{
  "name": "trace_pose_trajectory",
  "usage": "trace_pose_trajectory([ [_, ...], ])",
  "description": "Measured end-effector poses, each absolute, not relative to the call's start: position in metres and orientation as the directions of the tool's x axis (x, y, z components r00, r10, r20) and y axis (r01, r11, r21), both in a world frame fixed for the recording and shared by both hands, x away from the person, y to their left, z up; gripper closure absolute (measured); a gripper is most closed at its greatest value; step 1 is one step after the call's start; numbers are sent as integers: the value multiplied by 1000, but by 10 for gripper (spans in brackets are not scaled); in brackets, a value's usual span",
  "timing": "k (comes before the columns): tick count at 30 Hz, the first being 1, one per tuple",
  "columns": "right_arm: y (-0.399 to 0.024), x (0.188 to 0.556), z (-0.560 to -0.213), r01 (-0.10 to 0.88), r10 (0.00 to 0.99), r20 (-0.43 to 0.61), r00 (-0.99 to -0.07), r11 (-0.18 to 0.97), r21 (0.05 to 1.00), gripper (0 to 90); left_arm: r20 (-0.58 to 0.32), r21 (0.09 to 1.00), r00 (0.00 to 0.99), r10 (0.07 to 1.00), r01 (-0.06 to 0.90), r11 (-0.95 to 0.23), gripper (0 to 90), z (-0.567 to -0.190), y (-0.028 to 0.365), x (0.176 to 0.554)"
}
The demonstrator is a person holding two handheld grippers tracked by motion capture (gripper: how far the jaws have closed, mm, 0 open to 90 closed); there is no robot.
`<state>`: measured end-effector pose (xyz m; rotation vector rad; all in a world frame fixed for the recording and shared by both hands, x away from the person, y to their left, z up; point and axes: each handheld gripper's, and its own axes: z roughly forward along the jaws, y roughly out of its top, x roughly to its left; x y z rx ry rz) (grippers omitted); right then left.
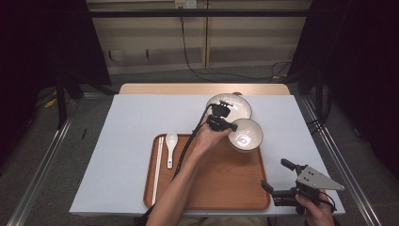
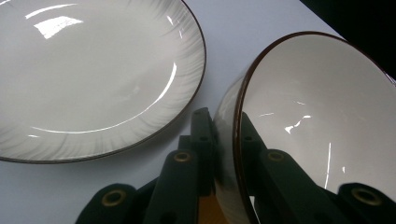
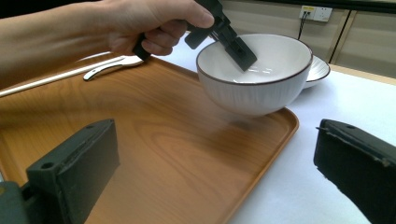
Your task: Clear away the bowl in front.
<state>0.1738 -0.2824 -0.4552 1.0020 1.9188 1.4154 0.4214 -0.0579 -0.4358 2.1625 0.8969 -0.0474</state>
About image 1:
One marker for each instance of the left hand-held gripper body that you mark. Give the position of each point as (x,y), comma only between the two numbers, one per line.
(219,121)

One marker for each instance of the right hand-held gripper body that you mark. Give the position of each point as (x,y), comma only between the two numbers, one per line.
(316,180)

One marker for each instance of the white bowl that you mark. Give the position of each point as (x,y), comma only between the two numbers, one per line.
(247,138)

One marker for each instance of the white round plate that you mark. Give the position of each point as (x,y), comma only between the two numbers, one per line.
(241,106)

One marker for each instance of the white ceramic spoon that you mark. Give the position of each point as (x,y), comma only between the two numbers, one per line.
(171,139)

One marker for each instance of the brown wooden tray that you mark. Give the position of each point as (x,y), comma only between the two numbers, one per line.
(229,185)

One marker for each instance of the person's left hand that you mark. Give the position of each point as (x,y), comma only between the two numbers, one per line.
(208,139)

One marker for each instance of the person's right hand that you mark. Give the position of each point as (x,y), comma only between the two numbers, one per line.
(318,216)

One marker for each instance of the black horizontal bar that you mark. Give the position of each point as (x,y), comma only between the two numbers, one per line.
(251,13)

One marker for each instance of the black curtain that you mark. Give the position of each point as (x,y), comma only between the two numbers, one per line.
(360,62)
(37,47)

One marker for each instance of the small black floor object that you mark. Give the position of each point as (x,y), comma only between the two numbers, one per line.
(84,134)

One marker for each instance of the black metal stand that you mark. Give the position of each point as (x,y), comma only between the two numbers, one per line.
(60,103)

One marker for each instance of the yellow floor tape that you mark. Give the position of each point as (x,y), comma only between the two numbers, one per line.
(50,103)

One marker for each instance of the metal floor rail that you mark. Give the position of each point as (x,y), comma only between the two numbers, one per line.
(40,175)
(332,147)

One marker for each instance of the white wall socket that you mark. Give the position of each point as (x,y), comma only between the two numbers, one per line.
(185,3)

